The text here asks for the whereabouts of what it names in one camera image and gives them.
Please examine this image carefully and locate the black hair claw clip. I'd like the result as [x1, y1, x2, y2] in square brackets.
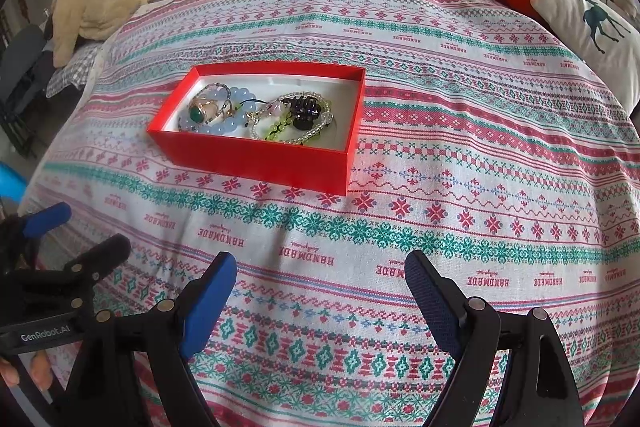
[285, 95, 322, 131]

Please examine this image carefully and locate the crystal rhinestone bracelet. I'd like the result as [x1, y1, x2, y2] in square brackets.
[246, 90, 335, 146]

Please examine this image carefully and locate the red jewelry box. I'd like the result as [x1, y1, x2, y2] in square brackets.
[148, 61, 366, 195]

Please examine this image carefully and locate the left hand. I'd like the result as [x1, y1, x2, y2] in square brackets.
[0, 350, 54, 393]

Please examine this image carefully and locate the patterned knit bedspread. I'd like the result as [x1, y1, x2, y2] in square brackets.
[22, 0, 639, 426]

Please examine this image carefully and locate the black chair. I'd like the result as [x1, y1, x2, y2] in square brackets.
[1, 25, 55, 157]

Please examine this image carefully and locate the deer print pillow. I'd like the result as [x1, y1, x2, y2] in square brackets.
[530, 0, 639, 114]

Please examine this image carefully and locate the green bead string bracelet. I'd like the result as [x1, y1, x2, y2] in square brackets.
[249, 98, 302, 143]

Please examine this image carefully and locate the light blue bead bracelet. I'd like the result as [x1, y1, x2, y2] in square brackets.
[177, 84, 260, 137]

